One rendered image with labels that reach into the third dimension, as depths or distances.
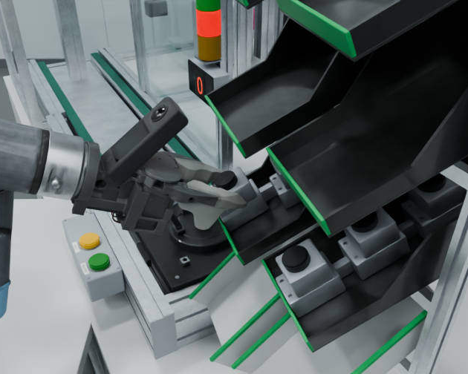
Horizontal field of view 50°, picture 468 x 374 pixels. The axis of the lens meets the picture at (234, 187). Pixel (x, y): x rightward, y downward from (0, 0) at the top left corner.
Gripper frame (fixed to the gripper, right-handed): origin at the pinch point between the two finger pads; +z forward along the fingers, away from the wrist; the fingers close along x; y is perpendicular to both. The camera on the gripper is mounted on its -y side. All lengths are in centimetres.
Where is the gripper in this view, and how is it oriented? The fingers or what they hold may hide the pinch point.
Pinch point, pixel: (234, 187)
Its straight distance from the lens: 66.9
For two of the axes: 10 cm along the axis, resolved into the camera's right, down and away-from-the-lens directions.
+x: 3.1, 5.4, -7.8
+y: -4.0, 8.2, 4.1
